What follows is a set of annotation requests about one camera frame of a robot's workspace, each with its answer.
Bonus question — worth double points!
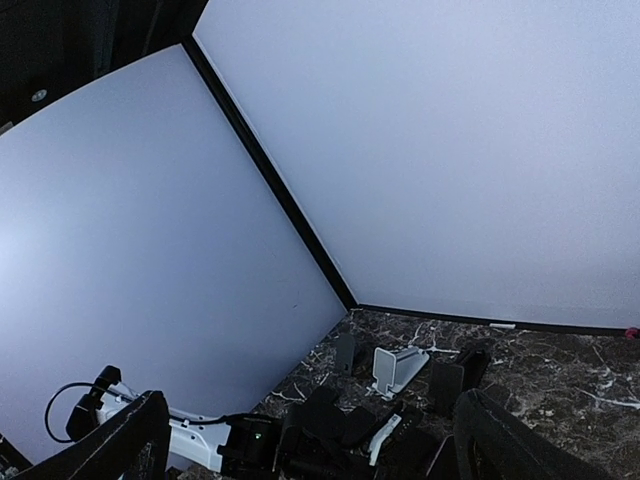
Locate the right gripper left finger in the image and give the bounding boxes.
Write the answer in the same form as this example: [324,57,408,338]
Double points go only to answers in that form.
[16,391,171,480]

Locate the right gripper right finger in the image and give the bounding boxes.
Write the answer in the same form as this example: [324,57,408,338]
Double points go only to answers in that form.
[453,389,611,479]

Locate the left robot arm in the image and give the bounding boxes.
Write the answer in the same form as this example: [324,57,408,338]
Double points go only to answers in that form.
[167,387,401,479]

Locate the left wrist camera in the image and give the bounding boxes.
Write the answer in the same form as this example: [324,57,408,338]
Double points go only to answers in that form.
[367,404,424,467]

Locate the left black corner post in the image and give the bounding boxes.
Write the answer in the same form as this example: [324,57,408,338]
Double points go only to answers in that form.
[181,35,358,310]

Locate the white folding phone stand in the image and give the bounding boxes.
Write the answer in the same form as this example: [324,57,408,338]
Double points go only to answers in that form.
[370,346,431,401]

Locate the grey small phone stand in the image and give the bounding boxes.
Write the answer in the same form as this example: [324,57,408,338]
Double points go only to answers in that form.
[335,333,356,375]

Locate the black folding phone stand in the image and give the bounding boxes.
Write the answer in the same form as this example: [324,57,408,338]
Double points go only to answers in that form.
[429,348,491,418]

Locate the pink phone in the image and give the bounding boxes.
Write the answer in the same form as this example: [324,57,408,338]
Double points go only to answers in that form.
[426,435,460,480]

